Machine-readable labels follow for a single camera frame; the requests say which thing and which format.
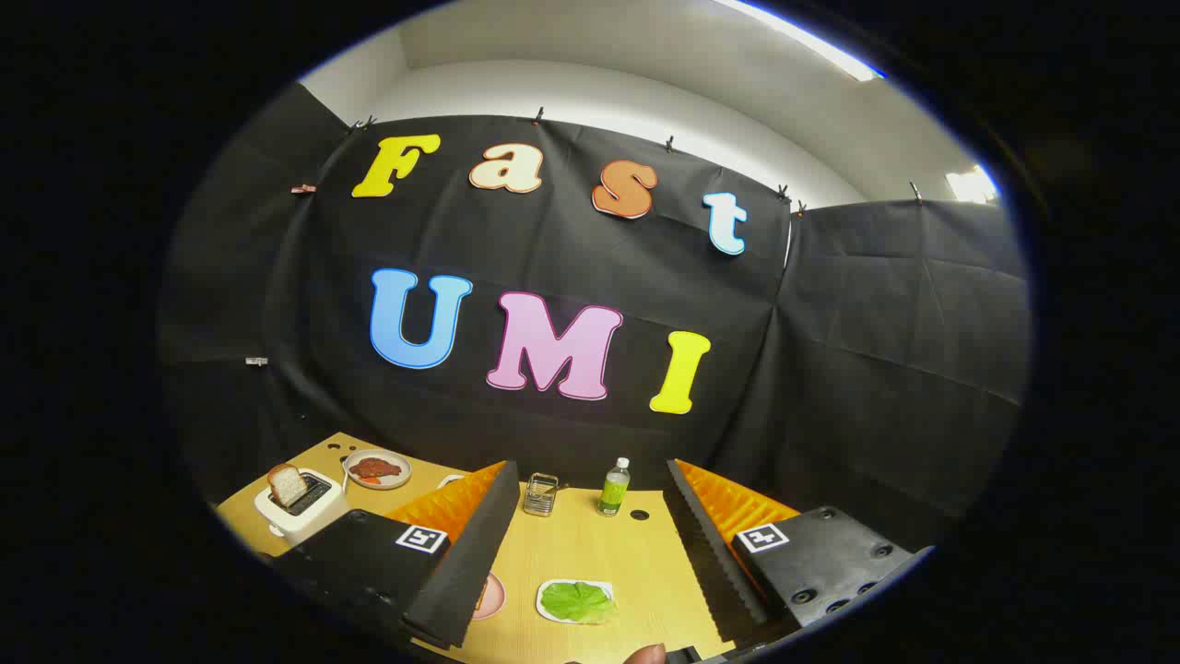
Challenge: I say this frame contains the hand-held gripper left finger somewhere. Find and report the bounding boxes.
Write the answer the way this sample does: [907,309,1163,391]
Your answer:
[272,459,523,651]

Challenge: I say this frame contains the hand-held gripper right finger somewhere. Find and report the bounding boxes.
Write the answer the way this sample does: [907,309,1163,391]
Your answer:
[663,458,934,646]

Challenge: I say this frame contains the green lettuce leaf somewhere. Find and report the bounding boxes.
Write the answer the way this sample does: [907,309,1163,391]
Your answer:
[541,581,617,625]

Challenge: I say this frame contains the toasted bread slice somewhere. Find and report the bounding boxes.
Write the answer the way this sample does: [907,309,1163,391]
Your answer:
[267,464,310,508]

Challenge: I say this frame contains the pink plate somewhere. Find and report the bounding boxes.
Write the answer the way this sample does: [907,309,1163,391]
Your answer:
[473,572,507,622]

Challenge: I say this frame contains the white square plate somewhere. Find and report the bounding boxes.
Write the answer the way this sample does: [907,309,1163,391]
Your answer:
[536,578,618,627]

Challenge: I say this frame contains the round white plate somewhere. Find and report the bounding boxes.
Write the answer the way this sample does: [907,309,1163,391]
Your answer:
[343,449,412,491]

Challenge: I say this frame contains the green drink bottle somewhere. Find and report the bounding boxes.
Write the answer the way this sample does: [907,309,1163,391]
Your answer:
[596,457,632,517]

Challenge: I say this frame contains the white toaster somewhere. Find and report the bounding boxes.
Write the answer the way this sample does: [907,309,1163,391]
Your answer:
[254,468,348,545]

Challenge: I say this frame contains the black backdrop cloth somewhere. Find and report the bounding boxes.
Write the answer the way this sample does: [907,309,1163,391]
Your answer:
[161,83,1032,554]

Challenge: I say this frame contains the square ceiling light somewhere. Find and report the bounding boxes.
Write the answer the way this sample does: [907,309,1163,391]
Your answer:
[945,166,999,205]

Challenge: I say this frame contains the metal wire basket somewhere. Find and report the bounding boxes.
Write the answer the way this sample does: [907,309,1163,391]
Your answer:
[523,473,561,517]

